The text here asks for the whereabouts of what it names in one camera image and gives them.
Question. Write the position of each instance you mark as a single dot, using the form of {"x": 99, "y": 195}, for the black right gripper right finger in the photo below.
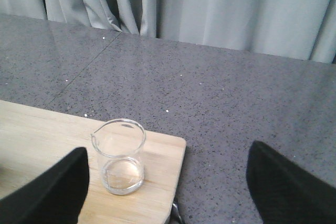
{"x": 283, "y": 192}

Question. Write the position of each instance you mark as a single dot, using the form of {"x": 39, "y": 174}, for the small glass beaker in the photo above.
{"x": 119, "y": 146}

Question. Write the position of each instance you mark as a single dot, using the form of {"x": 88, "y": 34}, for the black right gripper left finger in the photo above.
{"x": 55, "y": 196}

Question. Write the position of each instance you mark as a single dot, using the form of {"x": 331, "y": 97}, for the wooden cutting board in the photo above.
{"x": 33, "y": 140}

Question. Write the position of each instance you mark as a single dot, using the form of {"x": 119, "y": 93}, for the grey curtain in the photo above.
{"x": 301, "y": 29}

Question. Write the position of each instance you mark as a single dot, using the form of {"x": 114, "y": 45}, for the black board handle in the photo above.
{"x": 175, "y": 216}

